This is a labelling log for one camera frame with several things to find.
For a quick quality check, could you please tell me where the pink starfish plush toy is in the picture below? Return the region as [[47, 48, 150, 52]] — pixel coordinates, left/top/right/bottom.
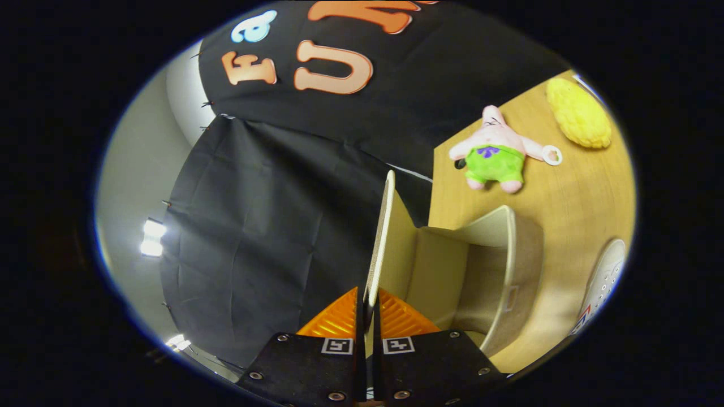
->
[[449, 105, 564, 194]]

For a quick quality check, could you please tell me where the white canvas shoe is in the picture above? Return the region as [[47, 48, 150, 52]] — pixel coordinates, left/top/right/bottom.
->
[[568, 239, 627, 337]]

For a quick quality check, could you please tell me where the yellow plush ball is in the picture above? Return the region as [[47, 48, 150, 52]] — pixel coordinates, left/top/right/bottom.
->
[[545, 77, 613, 150]]

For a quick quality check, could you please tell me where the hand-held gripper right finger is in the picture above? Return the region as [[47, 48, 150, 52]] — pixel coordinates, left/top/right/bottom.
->
[[370, 287, 508, 407]]

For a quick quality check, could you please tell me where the black backdrop cloth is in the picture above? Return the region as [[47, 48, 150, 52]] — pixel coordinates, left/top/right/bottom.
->
[[160, 0, 572, 369]]

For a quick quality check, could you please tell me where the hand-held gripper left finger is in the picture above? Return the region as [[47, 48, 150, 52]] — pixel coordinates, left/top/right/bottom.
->
[[236, 287, 367, 407]]

